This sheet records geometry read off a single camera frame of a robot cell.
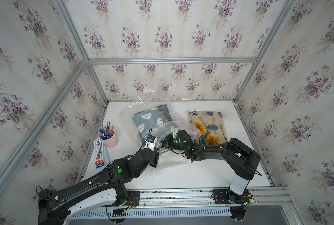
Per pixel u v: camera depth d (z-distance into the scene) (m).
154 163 0.62
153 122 0.95
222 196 0.73
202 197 0.75
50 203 0.41
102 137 0.86
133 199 0.73
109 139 0.85
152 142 0.60
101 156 0.84
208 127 0.99
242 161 0.47
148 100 1.16
